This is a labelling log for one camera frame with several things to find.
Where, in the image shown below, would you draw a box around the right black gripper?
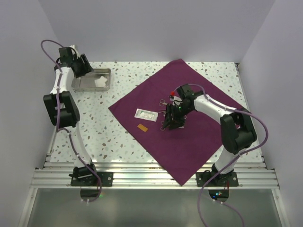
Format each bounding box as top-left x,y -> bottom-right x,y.
162,103 -> 193,131

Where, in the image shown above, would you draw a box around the white gauze pad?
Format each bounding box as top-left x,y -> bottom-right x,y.
104,77 -> 108,86
94,76 -> 105,87

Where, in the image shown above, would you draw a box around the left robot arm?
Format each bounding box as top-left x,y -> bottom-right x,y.
43,45 -> 98,186

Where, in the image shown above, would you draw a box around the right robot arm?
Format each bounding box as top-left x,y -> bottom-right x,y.
161,84 -> 257,186

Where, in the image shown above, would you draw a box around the stainless steel tray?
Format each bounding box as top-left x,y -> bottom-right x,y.
71,68 -> 111,92

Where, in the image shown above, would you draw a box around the upper small scissors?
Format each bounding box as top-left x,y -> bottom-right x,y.
159,99 -> 167,107

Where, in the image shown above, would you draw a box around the white suture packet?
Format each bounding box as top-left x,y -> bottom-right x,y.
134,108 -> 158,122

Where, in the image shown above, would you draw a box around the orange bandage strip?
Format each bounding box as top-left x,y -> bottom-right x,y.
137,124 -> 148,132

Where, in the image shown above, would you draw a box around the purple cloth drape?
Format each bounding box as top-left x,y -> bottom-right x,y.
109,59 -> 243,185

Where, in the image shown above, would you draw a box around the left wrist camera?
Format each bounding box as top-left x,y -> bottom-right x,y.
69,45 -> 80,58

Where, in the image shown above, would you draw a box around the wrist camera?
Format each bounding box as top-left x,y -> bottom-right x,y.
169,91 -> 182,106
69,45 -> 80,58

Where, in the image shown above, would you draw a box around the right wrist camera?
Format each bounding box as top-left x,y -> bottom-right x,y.
169,91 -> 182,106

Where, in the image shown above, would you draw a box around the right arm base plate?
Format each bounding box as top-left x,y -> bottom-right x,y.
196,170 -> 239,187

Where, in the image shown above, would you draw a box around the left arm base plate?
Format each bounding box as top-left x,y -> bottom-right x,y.
69,167 -> 114,187

